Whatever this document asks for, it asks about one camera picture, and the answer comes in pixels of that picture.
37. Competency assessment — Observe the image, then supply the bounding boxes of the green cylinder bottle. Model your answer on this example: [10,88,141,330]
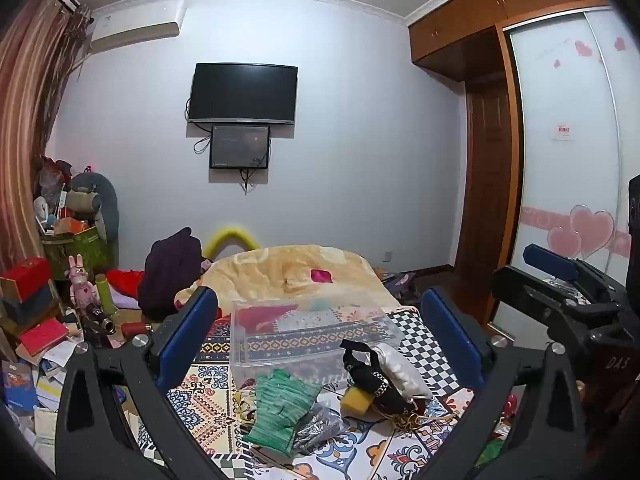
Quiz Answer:
[95,273,119,317]

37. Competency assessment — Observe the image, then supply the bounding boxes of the patterned bed sheet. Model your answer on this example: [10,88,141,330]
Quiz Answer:
[134,305,507,480]

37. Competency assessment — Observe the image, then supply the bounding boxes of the clear plastic storage box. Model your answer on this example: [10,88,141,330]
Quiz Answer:
[230,299,404,386]

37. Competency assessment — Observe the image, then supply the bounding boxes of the dark blue box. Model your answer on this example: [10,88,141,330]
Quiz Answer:
[0,284,59,327]

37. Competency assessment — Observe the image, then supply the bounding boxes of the purple grey bag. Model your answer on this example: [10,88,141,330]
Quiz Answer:
[380,270,419,307]

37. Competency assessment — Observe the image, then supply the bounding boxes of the brown wooden door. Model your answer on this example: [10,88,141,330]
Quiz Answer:
[452,25,524,328]

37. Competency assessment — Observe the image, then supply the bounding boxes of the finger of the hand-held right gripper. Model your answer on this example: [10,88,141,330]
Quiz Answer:
[522,243,629,307]
[490,264,621,333]

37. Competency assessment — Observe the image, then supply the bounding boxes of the white air conditioner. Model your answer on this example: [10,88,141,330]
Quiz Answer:
[87,0,186,54]

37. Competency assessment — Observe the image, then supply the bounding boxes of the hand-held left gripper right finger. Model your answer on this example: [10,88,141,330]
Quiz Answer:
[415,286,587,480]

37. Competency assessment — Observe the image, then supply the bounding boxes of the pink rabbit doll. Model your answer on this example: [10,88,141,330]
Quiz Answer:
[68,254,97,307]

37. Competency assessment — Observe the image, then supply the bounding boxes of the green storage box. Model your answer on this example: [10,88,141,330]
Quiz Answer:
[42,224,114,282]

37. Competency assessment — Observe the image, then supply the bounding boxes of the red plastic bag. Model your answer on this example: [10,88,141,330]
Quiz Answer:
[37,157,74,202]

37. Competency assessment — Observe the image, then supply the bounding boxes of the beige fleece blanket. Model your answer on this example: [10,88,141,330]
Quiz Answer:
[175,244,402,322]

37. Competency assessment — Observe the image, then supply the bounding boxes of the red book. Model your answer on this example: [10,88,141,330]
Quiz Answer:
[19,318,69,357]

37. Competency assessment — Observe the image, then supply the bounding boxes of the black cylinder tube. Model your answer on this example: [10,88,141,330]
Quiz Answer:
[84,302,117,337]

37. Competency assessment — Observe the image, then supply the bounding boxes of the black wall television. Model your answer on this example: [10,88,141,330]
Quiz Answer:
[187,62,300,126]

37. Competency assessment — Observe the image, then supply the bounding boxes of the wooden overhead cabinet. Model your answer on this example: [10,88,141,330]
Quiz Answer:
[407,0,609,82]

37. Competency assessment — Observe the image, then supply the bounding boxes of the yellow sponge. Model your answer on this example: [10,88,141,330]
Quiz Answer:
[340,386,376,417]

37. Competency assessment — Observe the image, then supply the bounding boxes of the pile of papers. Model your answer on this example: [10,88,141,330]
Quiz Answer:
[0,339,92,463]

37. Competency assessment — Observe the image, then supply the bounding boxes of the white heart print sliding door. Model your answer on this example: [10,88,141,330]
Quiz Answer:
[586,6,640,286]

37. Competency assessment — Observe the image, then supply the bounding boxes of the wooden wardrobe sliding doors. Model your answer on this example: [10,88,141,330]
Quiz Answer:
[492,10,618,343]

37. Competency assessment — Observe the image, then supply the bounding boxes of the red gift box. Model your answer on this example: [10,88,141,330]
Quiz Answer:
[0,257,54,306]

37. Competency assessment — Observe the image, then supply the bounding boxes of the black bag with strap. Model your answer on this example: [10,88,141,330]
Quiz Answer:
[340,338,410,415]

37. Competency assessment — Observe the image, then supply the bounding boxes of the grey plush toy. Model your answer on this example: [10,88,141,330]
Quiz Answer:
[67,172,121,262]

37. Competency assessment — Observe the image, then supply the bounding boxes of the white fabric pouch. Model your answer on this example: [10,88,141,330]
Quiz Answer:
[372,342,434,402]

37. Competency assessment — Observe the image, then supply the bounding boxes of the yellow foam tube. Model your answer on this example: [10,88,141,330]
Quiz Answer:
[202,227,262,262]

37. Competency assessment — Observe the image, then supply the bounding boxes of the green knit glove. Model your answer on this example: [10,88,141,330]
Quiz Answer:
[242,368,324,459]

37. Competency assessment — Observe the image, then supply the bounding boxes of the striped brown curtain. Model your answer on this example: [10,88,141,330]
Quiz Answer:
[0,0,94,273]

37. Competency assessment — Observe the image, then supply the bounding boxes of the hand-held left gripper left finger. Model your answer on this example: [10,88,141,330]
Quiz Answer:
[52,285,228,480]

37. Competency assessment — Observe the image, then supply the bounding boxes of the dark purple jacket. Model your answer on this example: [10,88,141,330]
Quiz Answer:
[137,227,207,322]

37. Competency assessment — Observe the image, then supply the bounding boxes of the gold cord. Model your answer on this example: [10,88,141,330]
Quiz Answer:
[382,409,462,434]

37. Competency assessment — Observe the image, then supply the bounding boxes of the small black wall monitor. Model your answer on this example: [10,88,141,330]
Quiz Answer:
[209,125,272,170]

